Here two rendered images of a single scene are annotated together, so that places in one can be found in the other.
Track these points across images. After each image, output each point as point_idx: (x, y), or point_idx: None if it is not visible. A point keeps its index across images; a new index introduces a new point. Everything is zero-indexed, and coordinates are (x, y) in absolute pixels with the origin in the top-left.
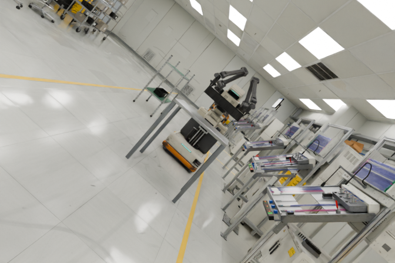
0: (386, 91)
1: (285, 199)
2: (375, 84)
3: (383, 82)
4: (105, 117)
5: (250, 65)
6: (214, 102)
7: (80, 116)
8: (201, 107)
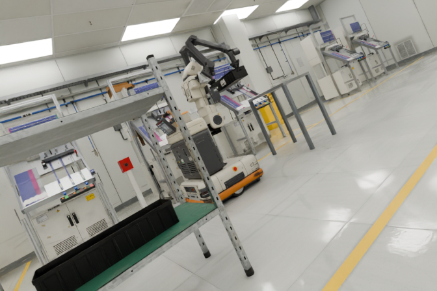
0: (34, 32)
1: (248, 102)
2: (28, 26)
3: (49, 23)
4: (363, 141)
5: None
6: (218, 91)
7: (393, 121)
8: (201, 117)
